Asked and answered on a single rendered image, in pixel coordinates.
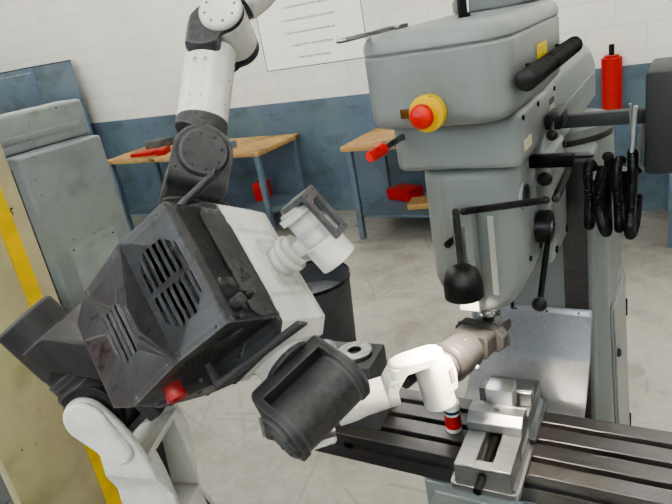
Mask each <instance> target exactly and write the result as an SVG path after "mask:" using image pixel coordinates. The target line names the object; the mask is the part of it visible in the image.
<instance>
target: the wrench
mask: <svg viewBox="0 0 672 504"><path fill-rule="evenodd" d="M405 27H408V23H404V24H399V25H395V26H393V25H392V26H387V27H383V28H378V29H376V30H372V31H368V32H364V33H360V34H356V35H352V36H348V37H344V38H340V39H337V40H336V43H337V44H340V43H346V42H350V41H354V40H358V39H362V38H365V37H369V36H373V35H377V34H380V33H384V32H388V31H392V30H396V29H401V28H405Z"/></svg>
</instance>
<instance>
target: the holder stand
mask: <svg viewBox="0 0 672 504"><path fill-rule="evenodd" d="M323 340H325V341H326V342H328V343H329V344H331V345H332V346H334V347H335V348H337V349H338V350H340V351H341V352H343V353H344V354H346V355H347V356H348V357H350V358H351V359H352V360H353V361H354V362H355V363H356V364H357V365H358V366H359V367H360V369H361V370H362V371H363V373H364V374H365V376H366V377H367V379H368V380H370V379H373V378H376V377H379V376H381V375H382V373H383V371H384V369H385V367H386V365H387V359H386V353H385V346H384V344H374V343H367V342H364V341H353V342H339V341H332V340H329V339H323ZM390 409H391V408H389V409H386V410H383V411H380V412H377V413H374V414H371V415H368V416H366V417H364V418H362V419H360V420H358V421H356V422H353V423H350V424H346V425H343V426H350V427H358V428H366V429H374V430H380V429H381V427H382V425H383V423H384V421H385V419H386V417H387V415H388V413H389V411H390Z"/></svg>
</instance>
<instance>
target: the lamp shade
mask: <svg viewBox="0 0 672 504"><path fill-rule="evenodd" d="M443 287H444V296H445V299H446V301H448V302H450V303H452V304H458V305H465V304H472V303H475V302H478V301H480V300H481V299H482V298H483V297H484V284H483V279H482V277H481V275H480V273H479V270H478V268H477V267H475V266H473V265H471V264H468V263H465V265H464V266H458V264H455V265H453V266H452V267H450V268H449V269H447V271H446V273H445V278H444V282H443Z"/></svg>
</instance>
